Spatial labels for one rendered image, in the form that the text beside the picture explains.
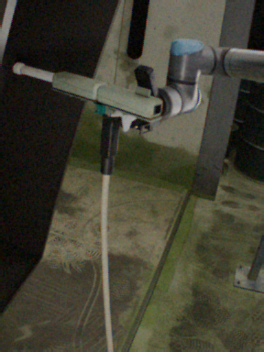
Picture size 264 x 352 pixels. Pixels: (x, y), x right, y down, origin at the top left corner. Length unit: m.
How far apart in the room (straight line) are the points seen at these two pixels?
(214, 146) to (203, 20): 0.85
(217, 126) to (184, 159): 0.33
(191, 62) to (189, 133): 1.73
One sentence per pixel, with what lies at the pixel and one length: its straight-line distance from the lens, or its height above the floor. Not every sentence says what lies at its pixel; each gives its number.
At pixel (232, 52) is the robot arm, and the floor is 1.27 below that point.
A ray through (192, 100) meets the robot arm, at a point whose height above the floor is 1.11.
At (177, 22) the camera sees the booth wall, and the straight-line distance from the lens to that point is 2.72.
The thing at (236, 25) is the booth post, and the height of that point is 1.25.
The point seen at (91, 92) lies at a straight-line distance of 0.96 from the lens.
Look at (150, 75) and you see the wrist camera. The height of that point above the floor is 1.20.
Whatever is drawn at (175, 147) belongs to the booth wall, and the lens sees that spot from 2.91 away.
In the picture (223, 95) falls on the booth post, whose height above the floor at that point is 0.77.
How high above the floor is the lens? 1.43
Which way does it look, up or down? 27 degrees down
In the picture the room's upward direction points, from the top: 8 degrees clockwise
